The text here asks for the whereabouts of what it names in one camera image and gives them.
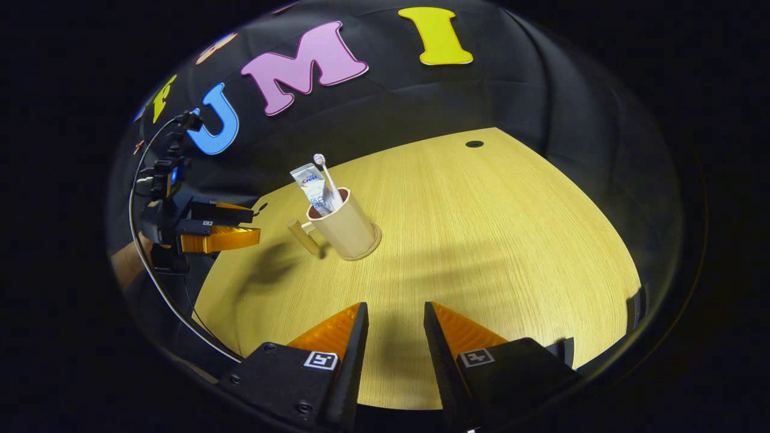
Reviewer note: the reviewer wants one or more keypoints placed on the black backdrop cloth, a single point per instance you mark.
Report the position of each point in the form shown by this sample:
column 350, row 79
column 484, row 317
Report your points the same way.
column 481, row 102

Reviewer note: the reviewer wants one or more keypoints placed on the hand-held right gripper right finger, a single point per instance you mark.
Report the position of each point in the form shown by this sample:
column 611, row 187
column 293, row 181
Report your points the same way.
column 448, row 373

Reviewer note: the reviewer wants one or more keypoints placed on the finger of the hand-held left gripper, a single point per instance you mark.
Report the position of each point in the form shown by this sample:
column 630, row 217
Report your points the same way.
column 222, row 239
column 225, row 214

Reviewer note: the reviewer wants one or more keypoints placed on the white pink toothbrush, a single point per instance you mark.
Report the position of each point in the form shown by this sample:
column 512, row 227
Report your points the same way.
column 329, row 180

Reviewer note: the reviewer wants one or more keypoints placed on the white toothpaste tube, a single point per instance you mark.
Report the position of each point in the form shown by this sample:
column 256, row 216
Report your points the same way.
column 313, row 186

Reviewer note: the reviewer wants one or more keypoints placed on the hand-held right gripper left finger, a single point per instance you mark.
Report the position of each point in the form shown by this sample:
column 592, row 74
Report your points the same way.
column 349, row 373

